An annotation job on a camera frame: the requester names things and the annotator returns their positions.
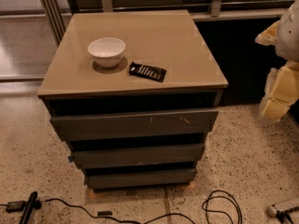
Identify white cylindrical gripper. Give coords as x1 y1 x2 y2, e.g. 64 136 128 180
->
255 0 299 120

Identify grey drawer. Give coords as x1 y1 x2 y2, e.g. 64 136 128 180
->
50 109 218 141
71 144 205 169
85 169 197 189

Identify grey three-drawer cabinet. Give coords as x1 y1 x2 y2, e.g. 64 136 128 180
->
37 9 229 193

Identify grey bottom drawer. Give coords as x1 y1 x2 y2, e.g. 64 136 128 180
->
85 169 197 189

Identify grey top drawer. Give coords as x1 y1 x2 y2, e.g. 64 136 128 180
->
50 109 218 141

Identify black snack packet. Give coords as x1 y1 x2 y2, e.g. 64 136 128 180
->
129 62 166 82

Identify white power strip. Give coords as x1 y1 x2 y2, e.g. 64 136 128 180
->
266 197 299 218

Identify white ceramic bowl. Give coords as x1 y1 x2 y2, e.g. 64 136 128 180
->
88 37 126 68

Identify black stick device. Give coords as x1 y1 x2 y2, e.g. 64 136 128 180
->
19 191 42 224

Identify black power adapter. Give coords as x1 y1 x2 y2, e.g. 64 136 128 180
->
6 201 25 213

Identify coiled black cable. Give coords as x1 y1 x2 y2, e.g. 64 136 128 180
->
201 189 244 224

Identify metal railing frame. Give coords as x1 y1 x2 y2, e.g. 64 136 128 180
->
40 0 295 41

